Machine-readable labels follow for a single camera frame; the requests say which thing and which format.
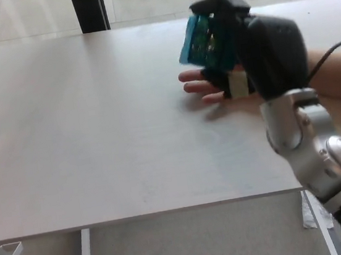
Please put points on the blue green cube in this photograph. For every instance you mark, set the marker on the blue green cube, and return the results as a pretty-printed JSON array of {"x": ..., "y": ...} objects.
[{"x": 200, "y": 43}]

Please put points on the person's bare forearm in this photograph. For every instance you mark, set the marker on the person's bare forearm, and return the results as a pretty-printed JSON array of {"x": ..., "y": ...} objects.
[{"x": 339, "y": 79}]

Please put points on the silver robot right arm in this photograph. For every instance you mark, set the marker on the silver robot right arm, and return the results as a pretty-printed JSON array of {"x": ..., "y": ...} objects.
[{"x": 301, "y": 130}]

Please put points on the black vertical post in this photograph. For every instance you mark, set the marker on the black vertical post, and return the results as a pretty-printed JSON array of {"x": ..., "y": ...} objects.
[{"x": 87, "y": 10}]

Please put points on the white metal bracket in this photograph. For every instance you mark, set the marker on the white metal bracket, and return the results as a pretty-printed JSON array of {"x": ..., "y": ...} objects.
[{"x": 16, "y": 247}]

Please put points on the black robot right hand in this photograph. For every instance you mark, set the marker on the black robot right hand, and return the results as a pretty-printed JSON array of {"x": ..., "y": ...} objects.
[{"x": 273, "y": 52}]

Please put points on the person's bare hand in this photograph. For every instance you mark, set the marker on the person's bare hand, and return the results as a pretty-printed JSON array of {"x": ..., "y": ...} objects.
[{"x": 196, "y": 87}]

